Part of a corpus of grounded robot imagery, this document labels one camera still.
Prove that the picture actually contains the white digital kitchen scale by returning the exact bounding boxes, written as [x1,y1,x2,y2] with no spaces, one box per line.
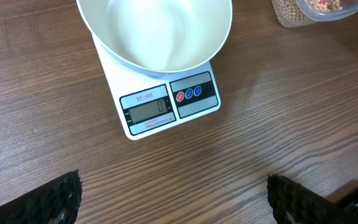
[94,41,221,141]

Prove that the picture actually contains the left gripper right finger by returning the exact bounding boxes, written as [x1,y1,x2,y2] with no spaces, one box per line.
[267,174,356,224]

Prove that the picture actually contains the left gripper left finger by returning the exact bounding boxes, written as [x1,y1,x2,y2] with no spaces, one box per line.
[0,169,83,224]

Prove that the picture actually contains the clear plastic container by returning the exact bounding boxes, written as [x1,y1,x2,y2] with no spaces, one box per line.
[270,0,358,29]

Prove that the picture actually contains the white bowl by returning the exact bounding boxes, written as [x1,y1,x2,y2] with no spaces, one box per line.
[76,0,233,73]

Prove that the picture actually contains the yellow soybeans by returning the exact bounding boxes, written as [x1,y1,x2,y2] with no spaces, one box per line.
[271,0,342,28]

